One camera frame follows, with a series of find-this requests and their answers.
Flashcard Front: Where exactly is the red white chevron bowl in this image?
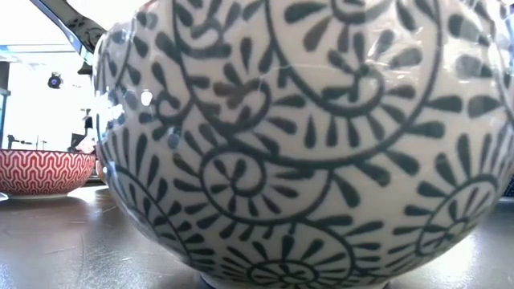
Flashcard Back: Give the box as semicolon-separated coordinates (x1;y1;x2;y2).
0;149;97;201

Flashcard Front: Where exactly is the white bowl grey swirl pattern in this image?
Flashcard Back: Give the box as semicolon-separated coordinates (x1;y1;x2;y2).
92;0;514;289

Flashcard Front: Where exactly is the long ceiling light bar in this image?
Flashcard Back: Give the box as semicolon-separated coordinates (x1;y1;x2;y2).
0;43;80;54

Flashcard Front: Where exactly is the black ceiling spotlight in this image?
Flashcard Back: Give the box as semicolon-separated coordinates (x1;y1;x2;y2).
47;71;64;90

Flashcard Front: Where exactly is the dark table mat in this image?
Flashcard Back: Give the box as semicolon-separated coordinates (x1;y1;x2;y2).
0;183;514;289

